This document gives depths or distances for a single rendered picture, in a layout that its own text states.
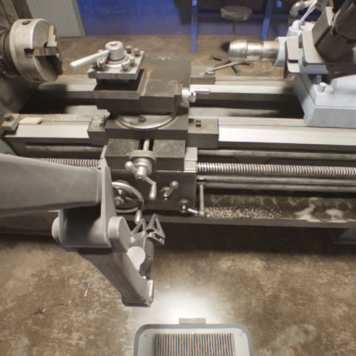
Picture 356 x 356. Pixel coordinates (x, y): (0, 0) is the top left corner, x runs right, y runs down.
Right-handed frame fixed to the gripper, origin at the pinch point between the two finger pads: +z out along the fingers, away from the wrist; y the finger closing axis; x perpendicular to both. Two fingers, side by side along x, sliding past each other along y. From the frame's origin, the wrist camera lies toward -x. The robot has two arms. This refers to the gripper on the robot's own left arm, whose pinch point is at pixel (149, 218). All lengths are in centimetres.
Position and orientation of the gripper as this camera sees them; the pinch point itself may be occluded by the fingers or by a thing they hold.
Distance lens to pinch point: 87.8
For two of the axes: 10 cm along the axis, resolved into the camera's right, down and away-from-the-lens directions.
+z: 0.6, -7.7, 6.3
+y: -7.8, 3.7, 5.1
